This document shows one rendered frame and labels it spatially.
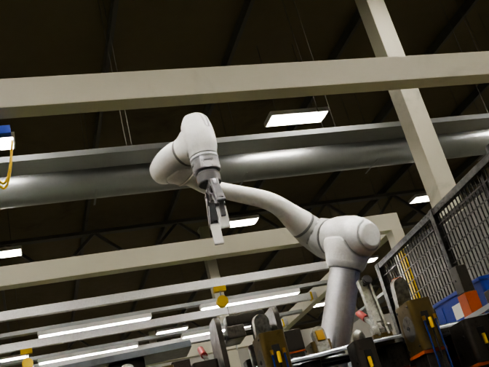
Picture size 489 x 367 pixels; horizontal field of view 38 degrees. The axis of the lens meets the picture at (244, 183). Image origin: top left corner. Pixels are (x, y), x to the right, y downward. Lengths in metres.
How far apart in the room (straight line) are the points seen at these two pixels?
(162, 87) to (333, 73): 1.30
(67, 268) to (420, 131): 5.21
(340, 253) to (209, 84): 2.92
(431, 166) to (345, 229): 7.86
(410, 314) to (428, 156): 8.54
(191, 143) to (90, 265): 5.82
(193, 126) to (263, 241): 6.23
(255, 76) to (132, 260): 3.49
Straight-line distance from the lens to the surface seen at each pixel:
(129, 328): 10.73
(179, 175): 2.35
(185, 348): 2.09
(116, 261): 8.04
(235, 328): 1.99
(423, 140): 10.30
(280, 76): 5.24
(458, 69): 5.96
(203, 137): 2.25
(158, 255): 8.12
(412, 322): 1.70
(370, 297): 2.12
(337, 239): 2.32
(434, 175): 10.08
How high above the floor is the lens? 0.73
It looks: 23 degrees up
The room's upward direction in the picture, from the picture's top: 15 degrees counter-clockwise
